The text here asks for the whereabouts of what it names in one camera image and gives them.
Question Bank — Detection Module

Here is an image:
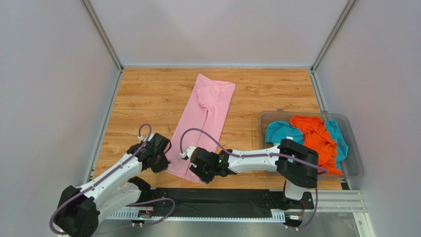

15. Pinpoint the pink t shirt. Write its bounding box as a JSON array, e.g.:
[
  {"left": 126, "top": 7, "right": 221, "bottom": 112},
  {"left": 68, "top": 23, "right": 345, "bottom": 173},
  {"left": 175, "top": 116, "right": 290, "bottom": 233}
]
[{"left": 166, "top": 74, "right": 236, "bottom": 183}]

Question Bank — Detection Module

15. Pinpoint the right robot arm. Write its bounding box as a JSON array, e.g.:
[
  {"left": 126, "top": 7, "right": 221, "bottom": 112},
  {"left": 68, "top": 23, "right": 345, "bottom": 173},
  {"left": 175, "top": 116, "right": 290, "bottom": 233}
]
[{"left": 181, "top": 139, "right": 327, "bottom": 209}]

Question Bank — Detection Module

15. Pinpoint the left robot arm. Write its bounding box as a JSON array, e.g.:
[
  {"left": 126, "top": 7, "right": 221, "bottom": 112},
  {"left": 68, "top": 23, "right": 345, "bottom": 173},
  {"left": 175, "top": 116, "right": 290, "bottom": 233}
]
[{"left": 49, "top": 133, "right": 171, "bottom": 237}]

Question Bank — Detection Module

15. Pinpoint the teal t shirt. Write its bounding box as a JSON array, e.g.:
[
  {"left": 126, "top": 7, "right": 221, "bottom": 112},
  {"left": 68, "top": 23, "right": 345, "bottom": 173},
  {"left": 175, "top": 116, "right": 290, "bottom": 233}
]
[{"left": 265, "top": 119, "right": 349, "bottom": 163}]

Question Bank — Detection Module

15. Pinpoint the orange t shirt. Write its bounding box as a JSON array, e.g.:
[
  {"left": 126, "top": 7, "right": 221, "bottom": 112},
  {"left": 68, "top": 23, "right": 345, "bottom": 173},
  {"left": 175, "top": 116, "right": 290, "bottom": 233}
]
[{"left": 290, "top": 115, "right": 343, "bottom": 175}]

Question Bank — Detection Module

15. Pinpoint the clear plastic bin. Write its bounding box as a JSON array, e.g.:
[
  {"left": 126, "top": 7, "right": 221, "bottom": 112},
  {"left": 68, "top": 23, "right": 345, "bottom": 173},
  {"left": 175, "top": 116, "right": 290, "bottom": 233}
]
[{"left": 258, "top": 110, "right": 364, "bottom": 178}]

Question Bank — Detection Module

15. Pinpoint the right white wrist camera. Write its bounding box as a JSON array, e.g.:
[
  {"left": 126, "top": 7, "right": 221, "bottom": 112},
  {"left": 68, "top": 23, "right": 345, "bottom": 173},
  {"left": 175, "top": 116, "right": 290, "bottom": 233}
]
[{"left": 180, "top": 146, "right": 198, "bottom": 161}]

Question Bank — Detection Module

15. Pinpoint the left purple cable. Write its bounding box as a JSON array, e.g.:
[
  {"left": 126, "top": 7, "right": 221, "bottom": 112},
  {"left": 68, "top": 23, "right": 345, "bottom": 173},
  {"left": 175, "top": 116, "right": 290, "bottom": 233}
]
[{"left": 49, "top": 123, "right": 176, "bottom": 236}]

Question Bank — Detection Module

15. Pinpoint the purple cable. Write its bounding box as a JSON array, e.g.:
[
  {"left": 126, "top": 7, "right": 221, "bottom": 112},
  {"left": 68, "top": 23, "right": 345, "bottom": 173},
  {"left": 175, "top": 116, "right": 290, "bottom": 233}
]
[
  {"left": 49, "top": 123, "right": 176, "bottom": 236},
  {"left": 179, "top": 127, "right": 330, "bottom": 230}
]

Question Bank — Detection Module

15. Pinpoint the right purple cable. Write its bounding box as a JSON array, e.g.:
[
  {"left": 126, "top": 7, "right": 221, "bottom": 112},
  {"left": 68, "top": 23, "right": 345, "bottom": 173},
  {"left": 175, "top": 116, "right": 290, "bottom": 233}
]
[{"left": 179, "top": 127, "right": 330, "bottom": 230}]

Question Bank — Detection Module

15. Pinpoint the aluminium frame rail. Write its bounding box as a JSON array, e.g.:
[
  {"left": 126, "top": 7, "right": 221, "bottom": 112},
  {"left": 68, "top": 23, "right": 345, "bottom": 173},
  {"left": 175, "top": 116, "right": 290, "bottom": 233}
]
[{"left": 58, "top": 186, "right": 376, "bottom": 237}]

